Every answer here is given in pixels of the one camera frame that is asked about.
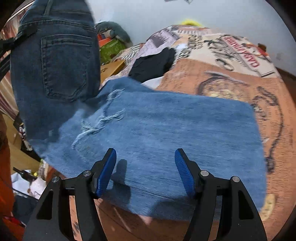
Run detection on blue denim jeans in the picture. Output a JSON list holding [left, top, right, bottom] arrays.
[[11, 1, 266, 220]]

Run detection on striped red curtain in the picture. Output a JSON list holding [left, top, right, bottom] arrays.
[[1, 13, 24, 120]]

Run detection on bamboo lap desk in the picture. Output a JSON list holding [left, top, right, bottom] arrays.
[[100, 60, 125, 85]]

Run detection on newspaper print bedspread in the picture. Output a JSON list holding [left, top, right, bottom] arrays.
[[69, 24, 296, 241]]

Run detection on green storage basket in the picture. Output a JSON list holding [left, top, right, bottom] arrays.
[[99, 39, 126, 65]]

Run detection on black folded garment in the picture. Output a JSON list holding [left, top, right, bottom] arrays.
[[128, 48, 176, 83]]

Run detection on grey plush toy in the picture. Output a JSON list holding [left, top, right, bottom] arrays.
[[95, 21, 133, 47]]

